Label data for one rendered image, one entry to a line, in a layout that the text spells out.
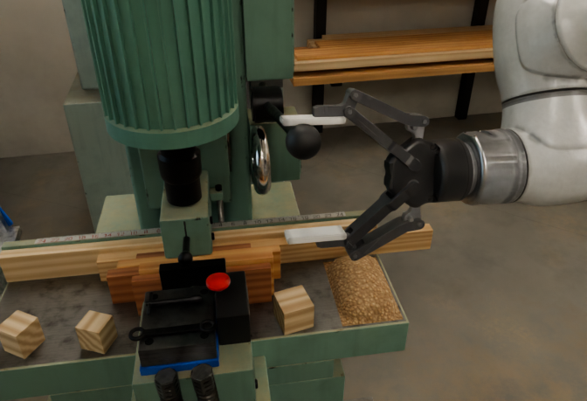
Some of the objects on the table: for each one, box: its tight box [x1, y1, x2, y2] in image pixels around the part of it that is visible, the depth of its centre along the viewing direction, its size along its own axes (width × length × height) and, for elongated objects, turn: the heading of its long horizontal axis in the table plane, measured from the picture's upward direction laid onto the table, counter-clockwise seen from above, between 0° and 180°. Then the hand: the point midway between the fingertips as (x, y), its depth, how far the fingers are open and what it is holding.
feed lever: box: [250, 82, 321, 160], centre depth 70 cm, size 5×32×36 cm
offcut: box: [75, 310, 118, 354], centre depth 70 cm, size 3×4×4 cm
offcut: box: [273, 285, 314, 335], centre depth 74 cm, size 4×4×4 cm
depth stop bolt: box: [210, 184, 224, 223], centre depth 86 cm, size 2×2×10 cm
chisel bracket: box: [159, 169, 215, 259], centre depth 81 cm, size 7×14×8 cm, turn 9°
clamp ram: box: [159, 258, 226, 294], centre depth 71 cm, size 9×8×9 cm
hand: (293, 181), depth 59 cm, fingers open, 13 cm apart
